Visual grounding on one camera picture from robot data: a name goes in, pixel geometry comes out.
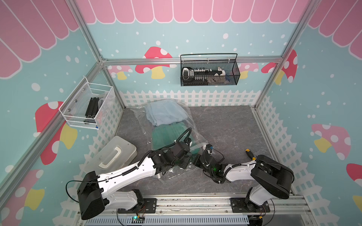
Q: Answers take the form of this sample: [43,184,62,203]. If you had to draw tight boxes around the green trousers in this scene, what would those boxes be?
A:
[148,121,206,150]

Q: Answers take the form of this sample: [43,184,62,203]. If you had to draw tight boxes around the clear plastic vacuum bag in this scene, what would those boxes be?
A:
[131,99,208,183]

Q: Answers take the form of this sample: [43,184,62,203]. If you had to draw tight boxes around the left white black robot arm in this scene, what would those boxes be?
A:
[76,137,192,220]

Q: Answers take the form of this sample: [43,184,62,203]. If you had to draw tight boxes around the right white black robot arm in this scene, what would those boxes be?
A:
[193,144,295,206]

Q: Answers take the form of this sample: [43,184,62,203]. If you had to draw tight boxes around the yellow black screwdriver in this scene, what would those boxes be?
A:
[245,149,256,161]

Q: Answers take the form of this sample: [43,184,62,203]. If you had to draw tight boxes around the light blue folded garment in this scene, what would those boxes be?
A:
[144,99,188,127]

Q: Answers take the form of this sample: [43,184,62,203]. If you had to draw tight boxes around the translucent plastic storage box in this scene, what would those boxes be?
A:
[84,136,138,175]

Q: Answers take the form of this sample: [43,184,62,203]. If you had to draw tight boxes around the small green circuit board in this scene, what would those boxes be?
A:
[131,216,145,224]

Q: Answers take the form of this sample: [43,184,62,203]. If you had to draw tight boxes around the white black items in basket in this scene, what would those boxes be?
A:
[181,67,227,86]

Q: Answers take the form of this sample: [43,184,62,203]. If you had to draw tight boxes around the black part in white basket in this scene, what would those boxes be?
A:
[84,98,100,124]

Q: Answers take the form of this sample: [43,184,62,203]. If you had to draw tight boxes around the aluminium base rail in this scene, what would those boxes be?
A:
[73,194,317,226]

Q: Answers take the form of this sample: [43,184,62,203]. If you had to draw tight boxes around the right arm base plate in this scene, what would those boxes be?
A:
[230,197,270,215]

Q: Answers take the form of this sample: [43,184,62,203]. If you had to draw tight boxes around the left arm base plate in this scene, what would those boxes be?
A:
[117,198,157,214]

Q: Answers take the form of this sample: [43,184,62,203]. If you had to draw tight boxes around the black wire mesh basket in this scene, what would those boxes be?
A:
[180,53,240,86]

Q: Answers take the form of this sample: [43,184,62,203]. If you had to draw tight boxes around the white wire mesh basket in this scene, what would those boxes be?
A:
[59,77,116,130]

